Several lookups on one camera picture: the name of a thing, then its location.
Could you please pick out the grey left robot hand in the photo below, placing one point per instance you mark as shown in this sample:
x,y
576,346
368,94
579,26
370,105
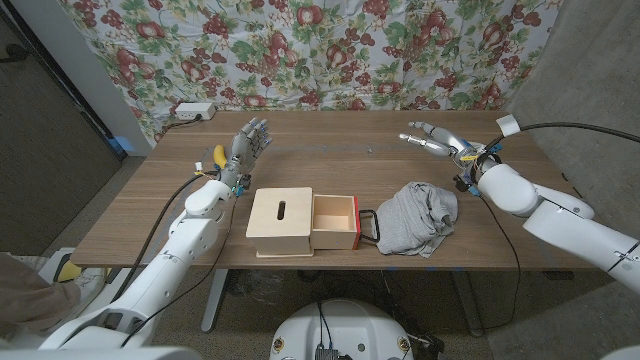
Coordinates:
x,y
242,152

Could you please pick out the grey shirt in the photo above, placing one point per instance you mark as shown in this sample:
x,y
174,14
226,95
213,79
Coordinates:
x,y
410,222

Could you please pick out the grey table leg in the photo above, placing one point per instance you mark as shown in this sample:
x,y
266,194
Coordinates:
x,y
214,302
469,305

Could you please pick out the white robot chest edge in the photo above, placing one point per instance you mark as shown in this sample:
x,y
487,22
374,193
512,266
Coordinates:
x,y
100,354

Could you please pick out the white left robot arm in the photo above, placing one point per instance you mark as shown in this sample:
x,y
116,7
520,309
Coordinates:
x,y
185,245

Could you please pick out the brown trouser leg of person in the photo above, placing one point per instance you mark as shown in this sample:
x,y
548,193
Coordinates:
x,y
30,295

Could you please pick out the blue object on floor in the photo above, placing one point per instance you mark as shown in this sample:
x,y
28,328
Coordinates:
x,y
121,144

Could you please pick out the white robot torso base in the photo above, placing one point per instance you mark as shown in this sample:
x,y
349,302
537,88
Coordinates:
x,y
350,330

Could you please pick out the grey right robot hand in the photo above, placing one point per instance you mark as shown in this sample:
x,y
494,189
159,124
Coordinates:
x,y
450,142

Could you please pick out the white power strip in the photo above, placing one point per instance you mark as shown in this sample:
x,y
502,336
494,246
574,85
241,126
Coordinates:
x,y
192,110

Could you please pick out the wooden box with slot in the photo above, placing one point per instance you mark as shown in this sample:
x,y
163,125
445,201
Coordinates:
x,y
277,235

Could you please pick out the yellow banana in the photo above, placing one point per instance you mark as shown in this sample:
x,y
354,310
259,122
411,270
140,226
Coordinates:
x,y
218,156

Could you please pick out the floral fruit print backdrop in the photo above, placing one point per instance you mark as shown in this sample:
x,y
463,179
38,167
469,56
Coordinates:
x,y
310,55

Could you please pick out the white and yellow floor base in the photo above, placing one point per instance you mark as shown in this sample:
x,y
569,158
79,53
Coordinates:
x,y
65,270

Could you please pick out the white shoe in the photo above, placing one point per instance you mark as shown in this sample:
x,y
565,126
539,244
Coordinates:
x,y
92,282

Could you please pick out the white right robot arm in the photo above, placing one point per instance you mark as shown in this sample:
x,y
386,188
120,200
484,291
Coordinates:
x,y
565,225

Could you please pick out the dark brown door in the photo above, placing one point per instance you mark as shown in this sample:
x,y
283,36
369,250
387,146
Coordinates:
x,y
45,150

